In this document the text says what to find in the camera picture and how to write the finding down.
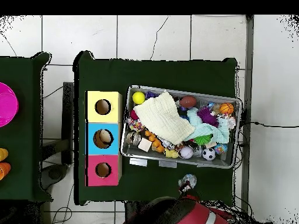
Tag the white ball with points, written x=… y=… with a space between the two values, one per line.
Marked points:
x=186 y=152

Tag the cream yellow cloth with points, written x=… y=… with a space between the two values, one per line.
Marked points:
x=162 y=117

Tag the dark green side table cloth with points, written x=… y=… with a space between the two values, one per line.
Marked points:
x=21 y=135

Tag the small wooden block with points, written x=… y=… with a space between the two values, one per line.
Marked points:
x=145 y=144

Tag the magenta plate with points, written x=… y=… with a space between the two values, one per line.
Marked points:
x=7 y=105

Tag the clear plastic packet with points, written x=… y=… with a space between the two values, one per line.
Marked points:
x=188 y=179

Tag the green spiky ball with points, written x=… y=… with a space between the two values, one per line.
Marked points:
x=203 y=139

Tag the small soccer ball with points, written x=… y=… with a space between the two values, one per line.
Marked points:
x=209 y=153

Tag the mint green cloth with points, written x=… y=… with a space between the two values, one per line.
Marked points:
x=219 y=130

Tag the orange toy basketball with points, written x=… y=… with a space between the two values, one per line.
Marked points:
x=227 y=108

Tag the purple spiky toy with eyes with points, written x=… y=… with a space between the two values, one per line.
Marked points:
x=207 y=116

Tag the yellow ball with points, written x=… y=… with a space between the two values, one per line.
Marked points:
x=138 y=97

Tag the brown toy football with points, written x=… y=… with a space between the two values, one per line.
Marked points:
x=188 y=101

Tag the clear mesh bin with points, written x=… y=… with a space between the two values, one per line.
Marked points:
x=182 y=160

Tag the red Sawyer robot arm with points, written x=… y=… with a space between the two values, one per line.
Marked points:
x=187 y=215

